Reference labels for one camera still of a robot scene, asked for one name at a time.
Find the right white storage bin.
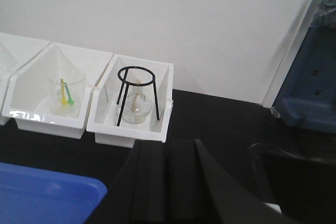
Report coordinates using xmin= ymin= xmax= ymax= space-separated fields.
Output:
xmin=87 ymin=54 xmax=174 ymax=148

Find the black wire tripod stand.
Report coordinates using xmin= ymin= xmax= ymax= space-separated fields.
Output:
xmin=117 ymin=66 xmax=160 ymax=126

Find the white storage bin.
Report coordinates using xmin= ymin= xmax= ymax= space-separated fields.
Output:
xmin=87 ymin=54 xmax=174 ymax=148
xmin=8 ymin=42 xmax=113 ymax=139
xmin=1 ymin=32 xmax=54 ymax=126

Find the glass beaker in middle bin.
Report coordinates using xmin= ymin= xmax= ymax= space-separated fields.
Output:
xmin=47 ymin=68 xmax=86 ymax=118

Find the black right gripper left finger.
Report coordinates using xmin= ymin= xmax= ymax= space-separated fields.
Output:
xmin=89 ymin=140 xmax=166 ymax=223

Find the black lab sink basin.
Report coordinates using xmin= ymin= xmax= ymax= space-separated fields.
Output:
xmin=249 ymin=143 xmax=335 ymax=223

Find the green plastic spatula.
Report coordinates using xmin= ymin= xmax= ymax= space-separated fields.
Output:
xmin=64 ymin=83 xmax=75 ymax=105

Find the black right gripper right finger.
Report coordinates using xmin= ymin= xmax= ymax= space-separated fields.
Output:
xmin=169 ymin=139 xmax=295 ymax=223

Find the middle white storage bin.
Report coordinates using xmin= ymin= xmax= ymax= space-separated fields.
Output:
xmin=8 ymin=42 xmax=113 ymax=139

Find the blue plastic tray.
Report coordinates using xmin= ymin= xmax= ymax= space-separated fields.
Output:
xmin=1 ymin=163 xmax=107 ymax=223

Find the left white storage bin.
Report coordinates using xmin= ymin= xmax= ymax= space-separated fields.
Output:
xmin=1 ymin=32 xmax=54 ymax=126

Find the grey pegboard drying rack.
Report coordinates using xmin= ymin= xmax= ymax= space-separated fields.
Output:
xmin=272 ymin=26 xmax=335 ymax=134

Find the glass alcohol lamp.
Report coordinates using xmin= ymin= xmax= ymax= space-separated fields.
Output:
xmin=122 ymin=86 xmax=153 ymax=124

